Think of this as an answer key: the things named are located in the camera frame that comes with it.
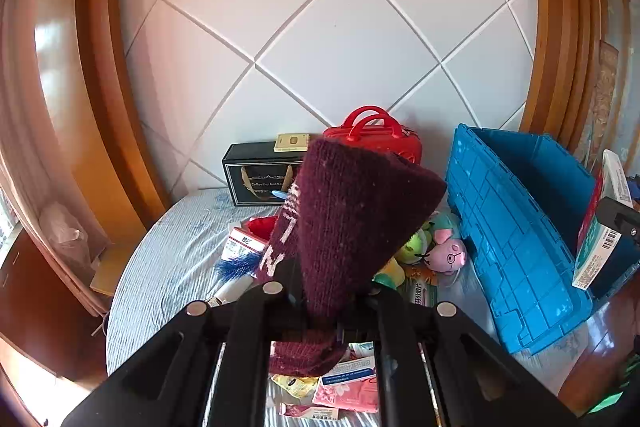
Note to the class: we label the white padded headboard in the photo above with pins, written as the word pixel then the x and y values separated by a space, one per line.
pixel 350 32

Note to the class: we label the tan wooden board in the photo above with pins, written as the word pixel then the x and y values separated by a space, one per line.
pixel 107 277

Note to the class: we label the small red suitcase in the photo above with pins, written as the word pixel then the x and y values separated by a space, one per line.
pixel 380 142

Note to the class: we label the green white medicine box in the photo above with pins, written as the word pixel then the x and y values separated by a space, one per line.
pixel 419 296

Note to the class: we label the patterned wall hanging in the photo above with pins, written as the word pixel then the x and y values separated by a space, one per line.
pixel 605 97

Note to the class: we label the small yellow box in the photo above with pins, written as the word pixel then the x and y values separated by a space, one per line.
pixel 292 143

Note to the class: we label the maroon knitted hat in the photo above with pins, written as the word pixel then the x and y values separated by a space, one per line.
pixel 350 207

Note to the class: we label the dark green plush toy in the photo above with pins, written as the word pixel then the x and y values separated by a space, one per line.
pixel 390 274

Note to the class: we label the white paper roll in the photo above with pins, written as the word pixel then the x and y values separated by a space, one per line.
pixel 232 293

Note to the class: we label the blue feather duster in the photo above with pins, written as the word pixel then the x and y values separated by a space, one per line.
pixel 240 267

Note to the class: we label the orange printed packet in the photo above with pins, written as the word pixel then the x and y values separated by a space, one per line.
pixel 422 277

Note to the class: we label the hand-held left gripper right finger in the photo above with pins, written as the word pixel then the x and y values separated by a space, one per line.
pixel 400 357

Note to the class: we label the white teal red box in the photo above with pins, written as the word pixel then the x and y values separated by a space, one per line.
pixel 597 257

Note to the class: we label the pink toothpaste box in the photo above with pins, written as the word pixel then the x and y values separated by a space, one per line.
pixel 310 411

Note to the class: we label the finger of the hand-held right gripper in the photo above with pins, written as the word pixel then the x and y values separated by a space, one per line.
pixel 625 227

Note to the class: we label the beige curtain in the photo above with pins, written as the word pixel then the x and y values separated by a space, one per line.
pixel 15 157

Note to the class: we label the blue plastic crate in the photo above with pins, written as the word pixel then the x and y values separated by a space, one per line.
pixel 515 232

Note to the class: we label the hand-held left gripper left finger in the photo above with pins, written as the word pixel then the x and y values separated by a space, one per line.
pixel 245 357

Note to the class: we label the black gift box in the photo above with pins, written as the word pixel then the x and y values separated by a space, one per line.
pixel 255 177

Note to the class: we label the window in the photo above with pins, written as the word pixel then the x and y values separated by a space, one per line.
pixel 7 227

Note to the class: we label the pink pig plush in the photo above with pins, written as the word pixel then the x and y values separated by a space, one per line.
pixel 450 252

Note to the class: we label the light teal plush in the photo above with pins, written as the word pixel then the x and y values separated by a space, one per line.
pixel 442 222

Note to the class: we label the green frog plush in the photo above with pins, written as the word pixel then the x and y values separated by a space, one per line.
pixel 412 247

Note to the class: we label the red cloth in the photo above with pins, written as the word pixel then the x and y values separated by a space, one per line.
pixel 260 227

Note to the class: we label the clear plastic bag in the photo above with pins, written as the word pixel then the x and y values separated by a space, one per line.
pixel 62 229

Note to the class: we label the white red barcode box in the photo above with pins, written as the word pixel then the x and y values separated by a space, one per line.
pixel 242 247

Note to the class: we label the pink floral tissue pack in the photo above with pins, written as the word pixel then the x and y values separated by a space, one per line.
pixel 345 394

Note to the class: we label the striped grey bedsheet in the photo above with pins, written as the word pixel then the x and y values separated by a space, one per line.
pixel 165 257

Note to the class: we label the dark wooden cabinet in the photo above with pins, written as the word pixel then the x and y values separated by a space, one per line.
pixel 35 302

